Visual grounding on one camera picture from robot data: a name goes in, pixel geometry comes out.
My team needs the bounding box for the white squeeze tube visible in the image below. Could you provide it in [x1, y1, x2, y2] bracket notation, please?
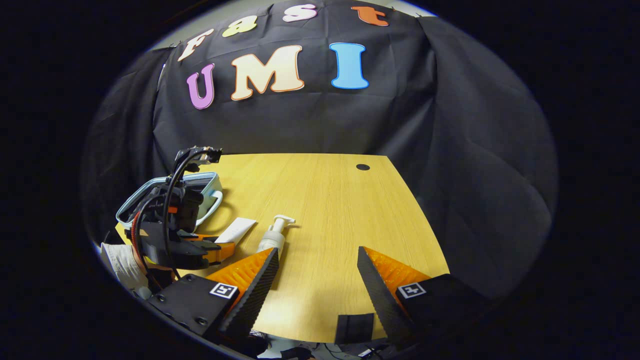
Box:
[215, 217, 257, 246]

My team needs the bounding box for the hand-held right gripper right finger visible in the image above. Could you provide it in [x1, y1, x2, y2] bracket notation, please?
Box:
[357, 246, 494, 349]

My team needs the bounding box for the white pump bottle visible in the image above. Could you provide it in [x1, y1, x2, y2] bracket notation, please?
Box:
[256, 215, 296, 259]

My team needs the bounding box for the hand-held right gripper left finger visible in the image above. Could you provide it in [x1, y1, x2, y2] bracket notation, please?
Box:
[147, 247, 280, 344]

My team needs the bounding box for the black cable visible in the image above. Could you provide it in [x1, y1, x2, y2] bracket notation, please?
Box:
[162, 150, 208, 280]

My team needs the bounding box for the black rectangular block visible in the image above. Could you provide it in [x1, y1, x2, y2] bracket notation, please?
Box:
[335, 313, 375, 345]

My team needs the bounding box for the red cable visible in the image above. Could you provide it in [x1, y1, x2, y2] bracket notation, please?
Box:
[130, 199, 152, 281]

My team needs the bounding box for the light blue suitcase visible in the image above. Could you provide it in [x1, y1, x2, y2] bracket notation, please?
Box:
[116, 172, 224, 236]

